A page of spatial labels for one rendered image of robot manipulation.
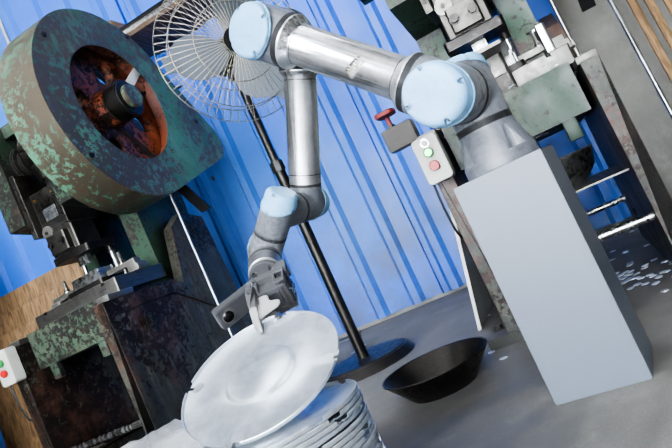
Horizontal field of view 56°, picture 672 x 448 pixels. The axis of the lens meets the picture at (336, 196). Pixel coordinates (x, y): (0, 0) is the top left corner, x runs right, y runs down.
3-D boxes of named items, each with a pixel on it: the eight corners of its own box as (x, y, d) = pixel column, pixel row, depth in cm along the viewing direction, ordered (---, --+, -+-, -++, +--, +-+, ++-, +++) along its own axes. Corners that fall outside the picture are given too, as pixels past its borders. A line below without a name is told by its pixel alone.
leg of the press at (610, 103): (735, 262, 158) (573, -54, 166) (687, 280, 162) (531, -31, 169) (670, 224, 245) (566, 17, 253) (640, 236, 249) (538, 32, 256)
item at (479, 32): (509, 29, 195) (501, 13, 196) (449, 60, 202) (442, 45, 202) (512, 38, 211) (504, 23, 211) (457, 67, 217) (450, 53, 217)
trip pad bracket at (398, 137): (436, 174, 187) (407, 114, 189) (406, 188, 190) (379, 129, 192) (439, 173, 193) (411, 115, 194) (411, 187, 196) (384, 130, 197)
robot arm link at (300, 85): (289, 15, 153) (299, 216, 160) (262, 10, 143) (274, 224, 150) (331, 9, 147) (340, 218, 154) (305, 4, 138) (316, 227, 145)
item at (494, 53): (523, 79, 174) (501, 35, 175) (475, 103, 178) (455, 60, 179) (526, 88, 197) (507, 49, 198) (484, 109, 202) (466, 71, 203)
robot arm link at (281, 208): (287, 180, 147) (275, 222, 150) (258, 186, 137) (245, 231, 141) (314, 193, 144) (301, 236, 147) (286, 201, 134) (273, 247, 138)
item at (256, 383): (352, 298, 113) (350, 295, 113) (320, 431, 89) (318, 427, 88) (217, 333, 123) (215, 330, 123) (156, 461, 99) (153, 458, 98)
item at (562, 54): (577, 60, 183) (567, 42, 183) (436, 131, 197) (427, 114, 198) (573, 73, 211) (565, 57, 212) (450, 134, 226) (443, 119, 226)
